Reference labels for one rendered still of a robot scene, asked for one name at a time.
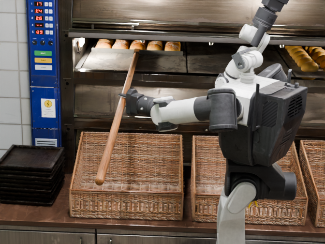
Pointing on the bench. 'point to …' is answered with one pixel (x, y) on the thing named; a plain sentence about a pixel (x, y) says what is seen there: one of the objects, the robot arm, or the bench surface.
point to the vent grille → (46, 142)
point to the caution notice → (48, 108)
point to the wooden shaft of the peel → (115, 126)
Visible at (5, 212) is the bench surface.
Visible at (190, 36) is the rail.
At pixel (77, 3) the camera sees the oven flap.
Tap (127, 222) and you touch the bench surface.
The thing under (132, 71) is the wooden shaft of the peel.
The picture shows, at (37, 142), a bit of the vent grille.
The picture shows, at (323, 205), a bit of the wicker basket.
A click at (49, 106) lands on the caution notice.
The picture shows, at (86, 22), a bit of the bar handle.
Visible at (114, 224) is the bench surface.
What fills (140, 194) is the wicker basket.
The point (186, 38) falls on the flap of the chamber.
